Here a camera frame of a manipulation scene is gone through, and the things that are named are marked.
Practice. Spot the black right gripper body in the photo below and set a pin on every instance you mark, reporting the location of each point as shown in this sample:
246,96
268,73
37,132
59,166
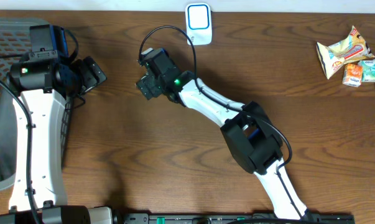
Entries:
152,84

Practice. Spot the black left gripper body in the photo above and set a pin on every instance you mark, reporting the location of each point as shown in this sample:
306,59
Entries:
92,76

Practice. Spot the orange Kleenex tissue pack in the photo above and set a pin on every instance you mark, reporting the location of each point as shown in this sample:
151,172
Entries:
352,75

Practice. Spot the yellow wet wipes pack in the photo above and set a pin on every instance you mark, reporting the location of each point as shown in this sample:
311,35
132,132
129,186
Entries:
351,49

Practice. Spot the green Kleenex tissue pack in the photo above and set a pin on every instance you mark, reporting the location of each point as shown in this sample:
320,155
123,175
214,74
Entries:
368,74

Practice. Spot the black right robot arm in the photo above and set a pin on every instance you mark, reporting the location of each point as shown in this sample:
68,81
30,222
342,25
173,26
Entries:
253,141

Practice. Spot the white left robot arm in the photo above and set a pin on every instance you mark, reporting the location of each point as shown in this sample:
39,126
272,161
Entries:
43,85

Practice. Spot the dark grey plastic basket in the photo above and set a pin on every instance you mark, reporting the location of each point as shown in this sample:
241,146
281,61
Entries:
14,39

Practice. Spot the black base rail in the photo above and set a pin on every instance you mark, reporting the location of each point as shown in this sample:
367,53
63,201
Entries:
144,218

